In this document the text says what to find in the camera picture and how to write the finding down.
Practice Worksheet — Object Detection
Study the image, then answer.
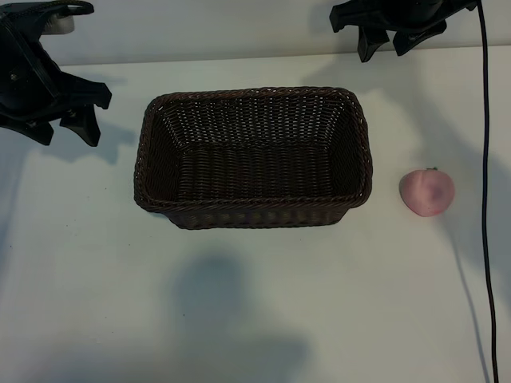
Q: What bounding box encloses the black left camera mount bracket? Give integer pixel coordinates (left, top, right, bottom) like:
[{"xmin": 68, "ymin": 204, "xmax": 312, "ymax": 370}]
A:
[{"xmin": 0, "ymin": 0, "xmax": 95, "ymax": 25}]

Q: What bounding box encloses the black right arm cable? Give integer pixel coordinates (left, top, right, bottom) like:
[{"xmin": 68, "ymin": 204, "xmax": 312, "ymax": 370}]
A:
[{"xmin": 475, "ymin": 0, "xmax": 501, "ymax": 383}]

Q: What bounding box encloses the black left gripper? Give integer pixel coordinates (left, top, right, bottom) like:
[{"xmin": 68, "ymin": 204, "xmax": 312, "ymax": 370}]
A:
[{"xmin": 0, "ymin": 14, "xmax": 113, "ymax": 148}]

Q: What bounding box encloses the pink peach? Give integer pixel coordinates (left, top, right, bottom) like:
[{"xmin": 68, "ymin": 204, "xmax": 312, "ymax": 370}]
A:
[{"xmin": 398, "ymin": 166, "xmax": 457, "ymax": 219}]

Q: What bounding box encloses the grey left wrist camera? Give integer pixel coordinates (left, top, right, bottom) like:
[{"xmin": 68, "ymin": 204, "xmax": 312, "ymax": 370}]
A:
[{"xmin": 41, "ymin": 14, "xmax": 77, "ymax": 35}]

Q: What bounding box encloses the dark brown wicker basket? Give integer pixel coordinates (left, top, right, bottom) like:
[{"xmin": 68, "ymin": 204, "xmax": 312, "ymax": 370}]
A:
[{"xmin": 133, "ymin": 85, "xmax": 374, "ymax": 231}]

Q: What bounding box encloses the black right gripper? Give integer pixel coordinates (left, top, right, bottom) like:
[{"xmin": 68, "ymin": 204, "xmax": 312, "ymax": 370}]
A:
[{"xmin": 328, "ymin": 0, "xmax": 478, "ymax": 63}]

